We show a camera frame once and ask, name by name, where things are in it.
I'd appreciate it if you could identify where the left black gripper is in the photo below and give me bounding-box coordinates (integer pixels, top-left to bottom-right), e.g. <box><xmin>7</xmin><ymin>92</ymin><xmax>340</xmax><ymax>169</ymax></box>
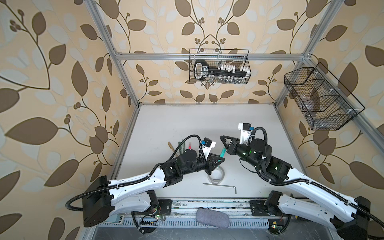
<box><xmin>180</xmin><ymin>151</ymin><xmax>225</xmax><ymax>176</ymax></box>

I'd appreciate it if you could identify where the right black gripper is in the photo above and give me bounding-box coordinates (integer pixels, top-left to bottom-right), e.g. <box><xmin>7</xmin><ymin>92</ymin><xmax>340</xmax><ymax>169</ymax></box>
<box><xmin>220</xmin><ymin>135</ymin><xmax>261</xmax><ymax>171</ymax></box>

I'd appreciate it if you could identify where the teal highlighter pen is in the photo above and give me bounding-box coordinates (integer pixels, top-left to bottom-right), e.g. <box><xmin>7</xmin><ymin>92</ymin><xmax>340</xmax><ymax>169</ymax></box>
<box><xmin>220</xmin><ymin>148</ymin><xmax>226</xmax><ymax>158</ymax></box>

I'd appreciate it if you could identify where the brown fineliner pen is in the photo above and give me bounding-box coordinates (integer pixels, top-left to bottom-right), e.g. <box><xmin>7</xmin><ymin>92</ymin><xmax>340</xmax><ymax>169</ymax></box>
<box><xmin>168</xmin><ymin>142</ymin><xmax>175</xmax><ymax>152</ymax></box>

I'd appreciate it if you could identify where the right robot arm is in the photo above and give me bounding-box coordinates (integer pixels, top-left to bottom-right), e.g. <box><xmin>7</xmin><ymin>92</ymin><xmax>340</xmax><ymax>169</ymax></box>
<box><xmin>220</xmin><ymin>126</ymin><xmax>384</xmax><ymax>240</ymax></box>

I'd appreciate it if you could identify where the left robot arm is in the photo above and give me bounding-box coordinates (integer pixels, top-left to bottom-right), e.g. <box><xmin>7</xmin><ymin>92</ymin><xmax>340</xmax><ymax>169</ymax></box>
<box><xmin>65</xmin><ymin>135</ymin><xmax>225</xmax><ymax>228</ymax></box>

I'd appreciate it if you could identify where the clear tape roll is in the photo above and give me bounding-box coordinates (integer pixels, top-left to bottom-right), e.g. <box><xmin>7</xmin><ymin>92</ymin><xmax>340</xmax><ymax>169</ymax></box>
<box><xmin>208</xmin><ymin>166</ymin><xmax>225</xmax><ymax>185</ymax></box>

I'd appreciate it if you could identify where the metal hex key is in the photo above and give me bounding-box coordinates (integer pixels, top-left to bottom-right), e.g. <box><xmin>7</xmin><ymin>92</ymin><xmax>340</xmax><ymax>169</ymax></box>
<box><xmin>202</xmin><ymin>183</ymin><xmax>237</xmax><ymax>195</ymax></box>

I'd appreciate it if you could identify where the grey fabric pouch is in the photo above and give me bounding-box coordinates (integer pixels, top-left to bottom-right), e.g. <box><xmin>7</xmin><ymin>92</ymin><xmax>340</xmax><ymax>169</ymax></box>
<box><xmin>196</xmin><ymin>209</ymin><xmax>230</xmax><ymax>229</ymax></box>

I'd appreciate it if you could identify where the black socket holder tool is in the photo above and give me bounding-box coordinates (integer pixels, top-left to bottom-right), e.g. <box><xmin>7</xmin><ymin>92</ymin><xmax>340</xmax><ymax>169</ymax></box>
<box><xmin>192</xmin><ymin>60</ymin><xmax>252</xmax><ymax>81</ymax></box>

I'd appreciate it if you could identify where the grey remote device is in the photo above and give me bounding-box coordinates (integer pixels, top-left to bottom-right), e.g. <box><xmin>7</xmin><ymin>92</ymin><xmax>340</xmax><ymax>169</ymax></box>
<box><xmin>105</xmin><ymin>215</ymin><xmax>125</xmax><ymax>225</ymax></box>

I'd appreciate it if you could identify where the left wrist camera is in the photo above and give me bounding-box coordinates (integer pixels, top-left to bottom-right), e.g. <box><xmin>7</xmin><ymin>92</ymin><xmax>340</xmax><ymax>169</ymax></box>
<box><xmin>202</xmin><ymin>138</ymin><xmax>216</xmax><ymax>160</ymax></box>

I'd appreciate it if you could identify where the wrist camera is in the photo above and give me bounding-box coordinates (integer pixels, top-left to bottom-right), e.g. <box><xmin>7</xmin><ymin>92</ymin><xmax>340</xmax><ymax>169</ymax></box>
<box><xmin>238</xmin><ymin>123</ymin><xmax>253</xmax><ymax>145</ymax></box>
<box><xmin>202</xmin><ymin>138</ymin><xmax>216</xmax><ymax>160</ymax></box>

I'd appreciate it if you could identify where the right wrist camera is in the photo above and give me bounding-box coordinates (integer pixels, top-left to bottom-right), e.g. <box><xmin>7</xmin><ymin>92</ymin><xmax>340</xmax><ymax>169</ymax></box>
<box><xmin>238</xmin><ymin>123</ymin><xmax>253</xmax><ymax>145</ymax></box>

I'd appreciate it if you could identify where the back wire basket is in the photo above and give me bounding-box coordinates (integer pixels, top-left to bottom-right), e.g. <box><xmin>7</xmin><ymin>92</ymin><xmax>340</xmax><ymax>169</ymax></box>
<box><xmin>189</xmin><ymin>48</ymin><xmax>252</xmax><ymax>85</ymax></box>

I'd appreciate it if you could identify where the wire basket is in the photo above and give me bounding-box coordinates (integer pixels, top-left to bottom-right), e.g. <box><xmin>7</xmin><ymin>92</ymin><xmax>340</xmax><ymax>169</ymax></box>
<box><xmin>189</xmin><ymin>48</ymin><xmax>252</xmax><ymax>85</ymax></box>
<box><xmin>284</xmin><ymin>62</ymin><xmax>366</xmax><ymax>131</ymax></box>

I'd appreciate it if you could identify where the right wire basket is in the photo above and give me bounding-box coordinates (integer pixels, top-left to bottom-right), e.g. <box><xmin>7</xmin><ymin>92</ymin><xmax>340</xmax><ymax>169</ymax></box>
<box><xmin>284</xmin><ymin>62</ymin><xmax>366</xmax><ymax>131</ymax></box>

